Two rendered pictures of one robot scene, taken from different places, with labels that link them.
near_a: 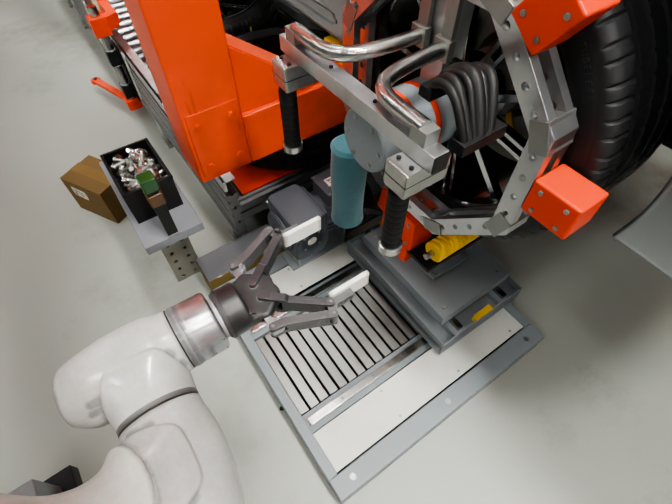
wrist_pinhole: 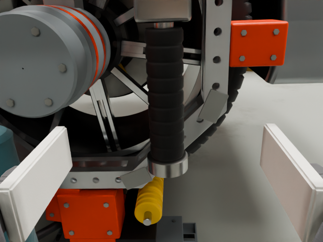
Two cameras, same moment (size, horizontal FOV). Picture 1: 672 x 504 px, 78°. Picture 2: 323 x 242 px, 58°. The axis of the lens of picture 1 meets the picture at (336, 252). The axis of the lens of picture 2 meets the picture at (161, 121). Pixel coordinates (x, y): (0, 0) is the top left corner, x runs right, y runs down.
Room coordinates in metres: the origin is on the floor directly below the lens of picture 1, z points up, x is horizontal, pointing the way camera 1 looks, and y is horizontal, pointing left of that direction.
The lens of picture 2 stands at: (0.30, 0.12, 0.91)
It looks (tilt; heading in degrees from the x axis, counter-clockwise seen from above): 22 degrees down; 308
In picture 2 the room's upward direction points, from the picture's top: 2 degrees counter-clockwise
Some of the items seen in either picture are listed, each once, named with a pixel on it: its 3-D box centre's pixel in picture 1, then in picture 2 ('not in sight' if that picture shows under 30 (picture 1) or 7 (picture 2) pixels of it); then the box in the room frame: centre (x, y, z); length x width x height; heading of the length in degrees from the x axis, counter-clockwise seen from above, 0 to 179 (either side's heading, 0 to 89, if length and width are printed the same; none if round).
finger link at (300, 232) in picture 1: (302, 231); (42, 175); (0.44, 0.06, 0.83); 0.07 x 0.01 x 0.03; 125
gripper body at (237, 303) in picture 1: (247, 301); not in sight; (0.30, 0.13, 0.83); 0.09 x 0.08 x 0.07; 125
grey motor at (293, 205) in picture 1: (331, 217); not in sight; (0.97, 0.01, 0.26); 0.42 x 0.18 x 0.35; 125
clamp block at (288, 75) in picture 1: (298, 68); not in sight; (0.76, 0.07, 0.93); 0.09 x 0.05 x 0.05; 125
